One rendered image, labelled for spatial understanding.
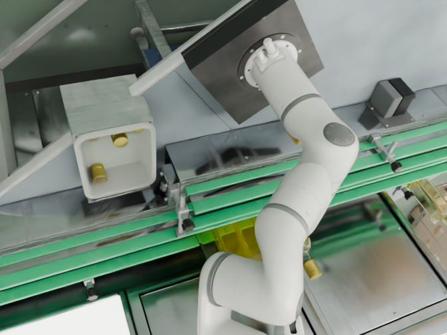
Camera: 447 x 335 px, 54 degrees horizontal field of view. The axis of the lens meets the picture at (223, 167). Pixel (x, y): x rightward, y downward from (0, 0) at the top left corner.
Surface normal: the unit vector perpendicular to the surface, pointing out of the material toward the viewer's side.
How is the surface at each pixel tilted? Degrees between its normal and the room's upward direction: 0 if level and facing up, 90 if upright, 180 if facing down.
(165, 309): 90
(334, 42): 0
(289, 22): 1
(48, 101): 90
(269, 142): 90
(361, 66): 0
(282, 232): 92
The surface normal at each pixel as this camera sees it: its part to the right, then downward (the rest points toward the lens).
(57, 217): 0.11, -0.62
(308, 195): 0.38, -0.44
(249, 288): -0.54, -0.29
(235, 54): 0.37, 0.76
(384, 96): -0.92, 0.22
